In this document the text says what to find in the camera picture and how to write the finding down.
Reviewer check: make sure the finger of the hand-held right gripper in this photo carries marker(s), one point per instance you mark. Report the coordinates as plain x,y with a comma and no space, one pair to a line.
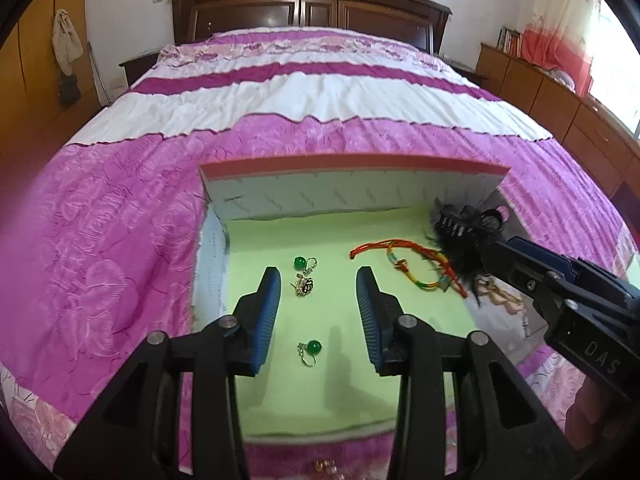
525,275
540,252

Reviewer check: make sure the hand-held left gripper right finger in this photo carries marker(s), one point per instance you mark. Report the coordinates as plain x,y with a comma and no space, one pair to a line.
370,320

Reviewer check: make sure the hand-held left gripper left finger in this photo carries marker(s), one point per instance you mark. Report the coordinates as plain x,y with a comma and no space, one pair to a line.
265,320

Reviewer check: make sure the pink flower hair clip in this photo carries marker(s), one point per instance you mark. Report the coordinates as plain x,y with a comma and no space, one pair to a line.
500,297

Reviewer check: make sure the gold rose pendant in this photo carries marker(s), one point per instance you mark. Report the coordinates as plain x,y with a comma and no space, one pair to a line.
304,286

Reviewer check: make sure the green bead earring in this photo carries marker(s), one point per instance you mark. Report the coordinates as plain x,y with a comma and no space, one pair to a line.
299,263
314,347

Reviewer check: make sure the black feather hair clip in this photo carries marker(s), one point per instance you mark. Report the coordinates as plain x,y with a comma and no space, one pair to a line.
462,245

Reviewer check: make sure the pink cardboard box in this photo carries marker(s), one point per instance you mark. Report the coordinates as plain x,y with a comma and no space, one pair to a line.
350,180

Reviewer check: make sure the light green paper liner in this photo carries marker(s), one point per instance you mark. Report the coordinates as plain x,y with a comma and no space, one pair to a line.
325,400

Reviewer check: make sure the low wooden cabinet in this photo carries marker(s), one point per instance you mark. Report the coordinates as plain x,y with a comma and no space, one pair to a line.
560,105

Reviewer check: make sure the pink floral bed quilt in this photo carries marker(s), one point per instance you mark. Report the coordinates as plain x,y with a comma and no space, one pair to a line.
125,240

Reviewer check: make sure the dark wooden nightstand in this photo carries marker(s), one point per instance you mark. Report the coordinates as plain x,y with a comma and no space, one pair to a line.
140,66
467,72

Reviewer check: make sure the bright window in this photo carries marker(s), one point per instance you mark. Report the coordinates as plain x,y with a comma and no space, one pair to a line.
622,75

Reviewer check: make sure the row of books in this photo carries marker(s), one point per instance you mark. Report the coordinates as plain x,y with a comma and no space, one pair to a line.
510,41

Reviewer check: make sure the white and red curtain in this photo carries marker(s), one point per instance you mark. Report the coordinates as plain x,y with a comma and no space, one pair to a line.
560,20

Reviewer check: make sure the thin leaning stick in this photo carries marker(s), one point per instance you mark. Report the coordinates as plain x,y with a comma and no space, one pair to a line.
96,72

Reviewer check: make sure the dark hanging bag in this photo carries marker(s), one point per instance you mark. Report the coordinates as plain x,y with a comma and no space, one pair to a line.
70,91

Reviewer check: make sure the dark wooden headboard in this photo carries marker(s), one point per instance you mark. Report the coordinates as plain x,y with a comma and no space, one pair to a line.
310,5

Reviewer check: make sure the wooden wardrobe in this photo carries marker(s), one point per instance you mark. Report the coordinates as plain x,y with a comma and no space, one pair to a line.
35,85

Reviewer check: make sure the beige hanging cloth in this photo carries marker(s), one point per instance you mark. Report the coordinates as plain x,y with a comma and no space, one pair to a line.
66,42

